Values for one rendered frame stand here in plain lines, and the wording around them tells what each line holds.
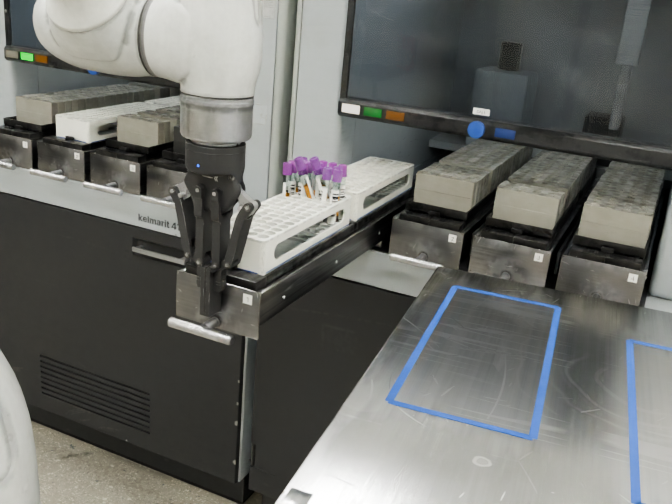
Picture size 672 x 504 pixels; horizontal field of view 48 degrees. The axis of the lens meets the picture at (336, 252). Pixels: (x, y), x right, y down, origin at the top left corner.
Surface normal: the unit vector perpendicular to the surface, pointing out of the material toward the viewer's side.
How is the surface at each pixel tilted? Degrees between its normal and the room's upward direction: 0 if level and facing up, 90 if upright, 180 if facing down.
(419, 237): 90
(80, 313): 90
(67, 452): 0
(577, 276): 90
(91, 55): 134
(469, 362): 0
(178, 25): 85
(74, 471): 0
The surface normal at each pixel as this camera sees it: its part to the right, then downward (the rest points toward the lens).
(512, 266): -0.42, 0.27
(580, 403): 0.09, -0.94
